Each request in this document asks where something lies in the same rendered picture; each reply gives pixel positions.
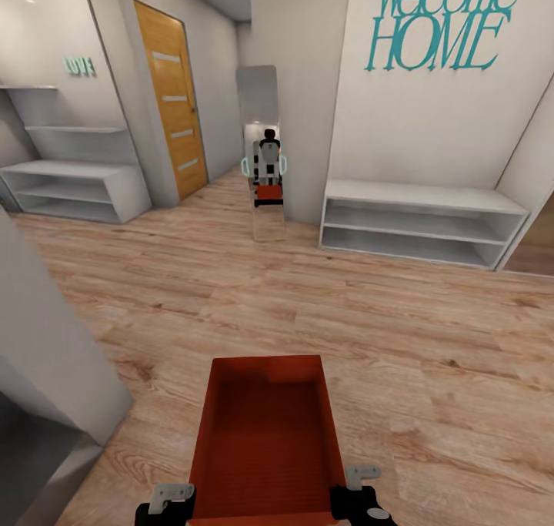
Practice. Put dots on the storage box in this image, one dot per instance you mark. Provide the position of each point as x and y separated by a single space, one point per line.
267 451

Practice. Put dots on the standing mirror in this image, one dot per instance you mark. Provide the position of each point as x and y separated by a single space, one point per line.
259 108

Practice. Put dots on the stairs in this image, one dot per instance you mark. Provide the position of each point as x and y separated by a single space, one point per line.
42 464

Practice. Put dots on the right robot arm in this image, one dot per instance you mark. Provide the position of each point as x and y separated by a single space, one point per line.
357 502

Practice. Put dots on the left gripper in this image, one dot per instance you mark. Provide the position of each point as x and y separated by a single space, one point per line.
176 513

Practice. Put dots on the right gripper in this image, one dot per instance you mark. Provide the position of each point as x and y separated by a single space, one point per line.
343 500

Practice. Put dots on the door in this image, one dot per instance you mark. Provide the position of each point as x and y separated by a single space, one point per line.
166 51

